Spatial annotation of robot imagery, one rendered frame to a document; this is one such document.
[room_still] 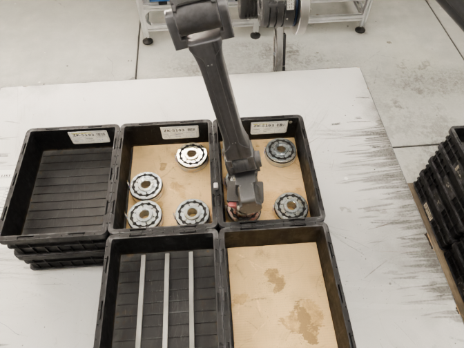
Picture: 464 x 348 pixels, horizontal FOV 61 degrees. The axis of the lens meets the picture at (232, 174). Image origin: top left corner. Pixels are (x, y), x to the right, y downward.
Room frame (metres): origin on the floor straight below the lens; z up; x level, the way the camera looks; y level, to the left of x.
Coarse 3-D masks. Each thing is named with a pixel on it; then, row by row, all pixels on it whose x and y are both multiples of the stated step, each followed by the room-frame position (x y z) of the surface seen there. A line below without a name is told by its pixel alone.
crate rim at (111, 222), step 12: (192, 120) 0.87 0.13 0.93; (204, 120) 0.87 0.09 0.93; (120, 132) 0.82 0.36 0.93; (120, 144) 0.77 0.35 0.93; (120, 156) 0.73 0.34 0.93; (120, 168) 0.68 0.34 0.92; (216, 204) 0.55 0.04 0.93; (216, 216) 0.52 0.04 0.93; (108, 228) 0.48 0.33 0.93; (144, 228) 0.48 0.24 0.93; (156, 228) 0.48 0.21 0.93; (168, 228) 0.48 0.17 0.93; (180, 228) 0.48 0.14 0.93; (192, 228) 0.48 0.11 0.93; (204, 228) 0.48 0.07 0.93; (216, 228) 0.49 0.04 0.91
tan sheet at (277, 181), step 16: (256, 144) 0.85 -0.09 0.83; (224, 176) 0.72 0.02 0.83; (272, 176) 0.72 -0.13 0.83; (288, 176) 0.72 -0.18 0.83; (224, 192) 0.66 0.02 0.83; (272, 192) 0.66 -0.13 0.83; (288, 192) 0.66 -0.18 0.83; (304, 192) 0.66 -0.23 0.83; (224, 208) 0.60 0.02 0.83; (272, 208) 0.60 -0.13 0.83; (288, 208) 0.60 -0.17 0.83
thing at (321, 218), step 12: (216, 120) 0.87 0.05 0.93; (252, 120) 0.88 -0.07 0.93; (264, 120) 0.88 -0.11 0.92; (300, 120) 0.87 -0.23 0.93; (216, 132) 0.82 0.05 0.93; (216, 144) 0.77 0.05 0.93; (216, 156) 0.73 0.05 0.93; (216, 168) 0.68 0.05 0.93; (312, 168) 0.68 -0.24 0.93; (216, 180) 0.64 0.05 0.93; (312, 180) 0.64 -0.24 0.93; (216, 192) 0.60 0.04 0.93; (324, 216) 0.52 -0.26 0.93
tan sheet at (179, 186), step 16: (176, 144) 0.85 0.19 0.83; (208, 144) 0.85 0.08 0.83; (144, 160) 0.78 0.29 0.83; (160, 160) 0.78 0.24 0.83; (208, 160) 0.78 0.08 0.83; (160, 176) 0.72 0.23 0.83; (176, 176) 0.72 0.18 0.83; (192, 176) 0.72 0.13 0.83; (208, 176) 0.72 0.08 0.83; (176, 192) 0.66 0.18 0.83; (192, 192) 0.66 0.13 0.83; (208, 192) 0.66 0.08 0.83; (128, 208) 0.60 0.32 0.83; (176, 208) 0.60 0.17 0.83; (128, 224) 0.54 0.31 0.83; (176, 224) 0.54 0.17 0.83
